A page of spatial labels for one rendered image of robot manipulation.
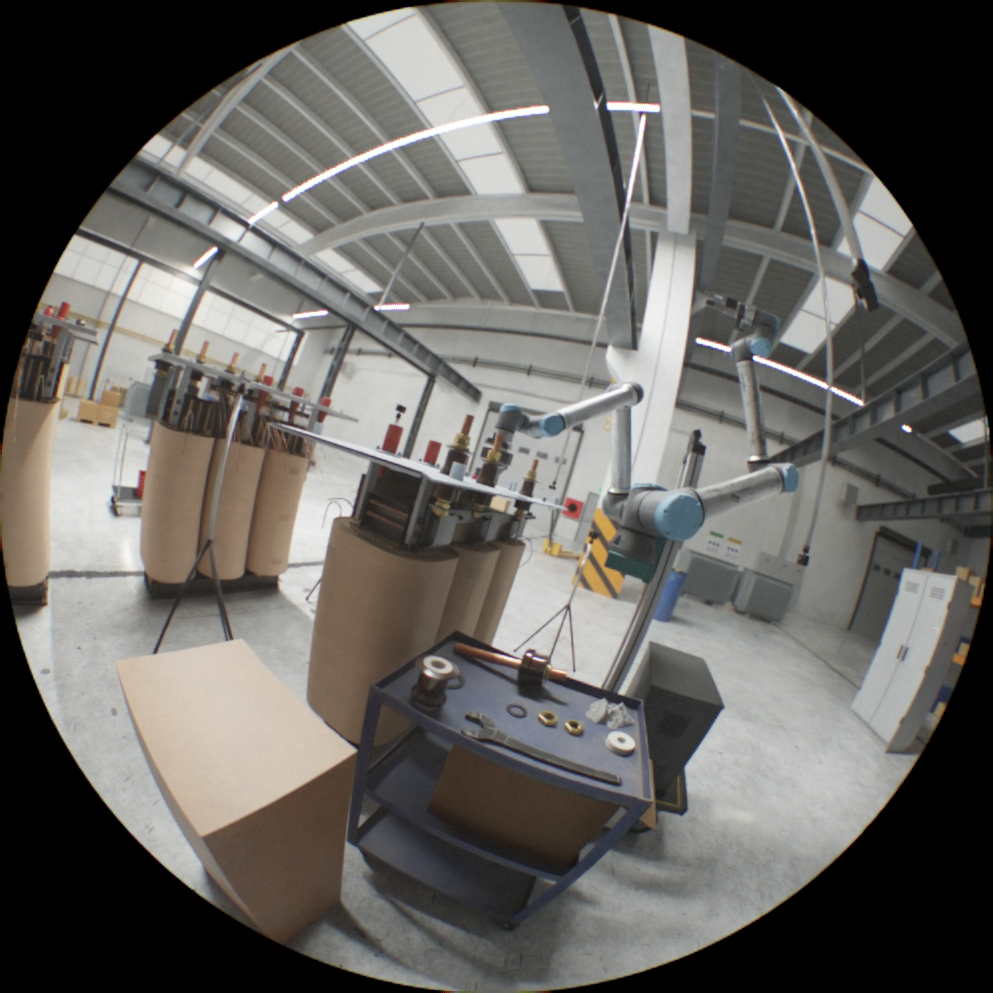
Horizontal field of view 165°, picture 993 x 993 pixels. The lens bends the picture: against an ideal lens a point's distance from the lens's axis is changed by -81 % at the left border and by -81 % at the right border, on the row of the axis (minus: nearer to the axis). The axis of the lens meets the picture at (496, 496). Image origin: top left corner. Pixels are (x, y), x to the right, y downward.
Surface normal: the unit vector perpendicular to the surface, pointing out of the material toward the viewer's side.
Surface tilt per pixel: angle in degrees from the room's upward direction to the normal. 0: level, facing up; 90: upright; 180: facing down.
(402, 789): 0
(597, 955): 0
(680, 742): 90
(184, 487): 90
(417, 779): 0
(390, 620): 90
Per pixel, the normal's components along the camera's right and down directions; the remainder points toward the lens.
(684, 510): -0.01, 0.08
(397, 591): 0.32, 0.14
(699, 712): -0.40, -0.08
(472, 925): 0.29, -0.95
